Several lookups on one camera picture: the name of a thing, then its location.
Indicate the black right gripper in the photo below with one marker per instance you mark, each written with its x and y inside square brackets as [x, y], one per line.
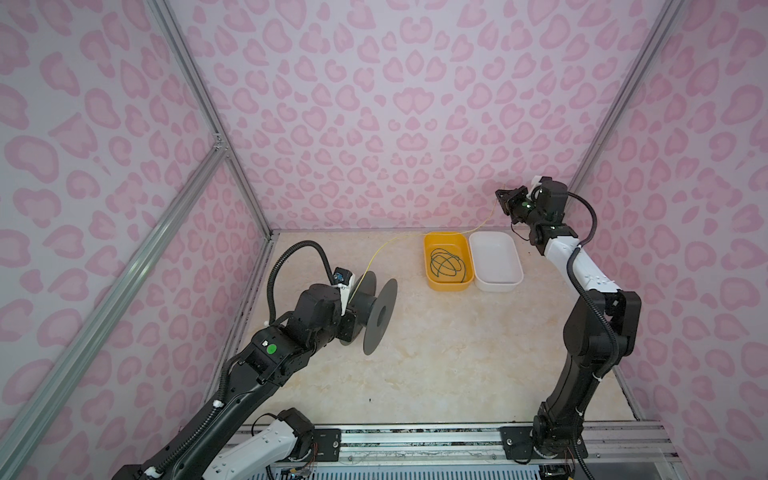
[509, 206]

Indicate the aluminium frame diagonal strut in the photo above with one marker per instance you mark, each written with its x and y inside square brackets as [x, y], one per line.
[38, 414]

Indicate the yellow plastic bin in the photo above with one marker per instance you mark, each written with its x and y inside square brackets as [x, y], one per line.
[448, 261]

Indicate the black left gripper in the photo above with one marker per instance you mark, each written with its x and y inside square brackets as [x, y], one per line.
[350, 320]

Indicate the dark grey cable spool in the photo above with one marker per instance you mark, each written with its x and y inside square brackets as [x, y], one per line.
[374, 309]

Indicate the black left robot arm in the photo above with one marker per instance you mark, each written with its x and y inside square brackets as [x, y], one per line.
[288, 436]

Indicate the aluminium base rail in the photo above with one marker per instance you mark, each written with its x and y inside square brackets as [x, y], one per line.
[604, 450]

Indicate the white plastic bin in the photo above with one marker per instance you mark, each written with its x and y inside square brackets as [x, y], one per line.
[497, 266]

